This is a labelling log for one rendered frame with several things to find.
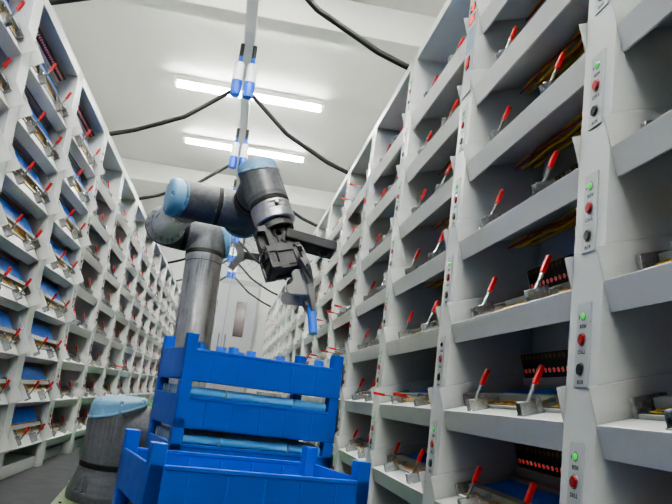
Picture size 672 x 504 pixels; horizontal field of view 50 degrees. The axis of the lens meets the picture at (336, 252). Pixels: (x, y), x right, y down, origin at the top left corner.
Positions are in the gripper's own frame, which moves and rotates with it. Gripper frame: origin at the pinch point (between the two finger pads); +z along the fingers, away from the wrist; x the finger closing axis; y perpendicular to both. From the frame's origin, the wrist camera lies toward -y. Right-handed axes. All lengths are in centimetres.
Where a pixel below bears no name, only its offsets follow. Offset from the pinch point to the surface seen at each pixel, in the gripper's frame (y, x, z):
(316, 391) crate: 7.9, 7.7, 19.8
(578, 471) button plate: -11, 44, 49
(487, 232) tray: -37.4, 15.1, -3.2
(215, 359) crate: 25.6, 12.0, 11.3
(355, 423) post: -64, -148, -5
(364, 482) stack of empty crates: 16, 36, 41
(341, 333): -94, -199, -62
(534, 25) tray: -46, 45, -33
